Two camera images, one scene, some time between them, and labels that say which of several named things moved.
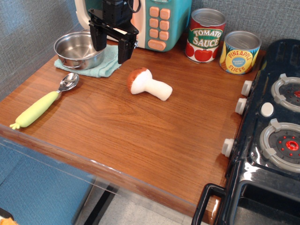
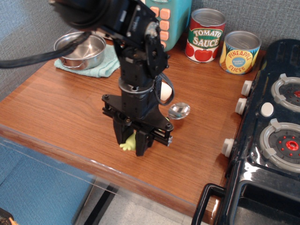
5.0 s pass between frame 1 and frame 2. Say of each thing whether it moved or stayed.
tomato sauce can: stayed
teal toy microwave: stayed
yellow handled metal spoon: moved
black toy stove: stayed
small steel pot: stayed
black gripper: moved
